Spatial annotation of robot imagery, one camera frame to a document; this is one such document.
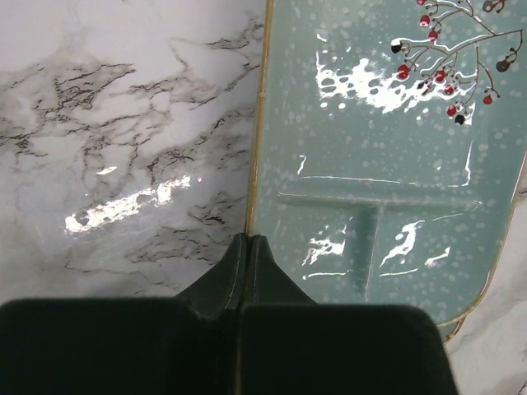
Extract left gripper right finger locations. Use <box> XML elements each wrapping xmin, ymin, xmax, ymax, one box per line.
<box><xmin>238</xmin><ymin>236</ymin><xmax>457</xmax><ymax>394</ymax></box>

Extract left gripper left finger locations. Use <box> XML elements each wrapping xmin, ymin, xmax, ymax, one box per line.
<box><xmin>1</xmin><ymin>235</ymin><xmax>247</xmax><ymax>394</ymax></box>

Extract mint rectangular dish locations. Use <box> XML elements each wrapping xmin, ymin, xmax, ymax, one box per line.
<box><xmin>436</xmin><ymin>318</ymin><xmax>465</xmax><ymax>343</ymax></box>
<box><xmin>248</xmin><ymin>1</ymin><xmax>526</xmax><ymax>326</ymax></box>

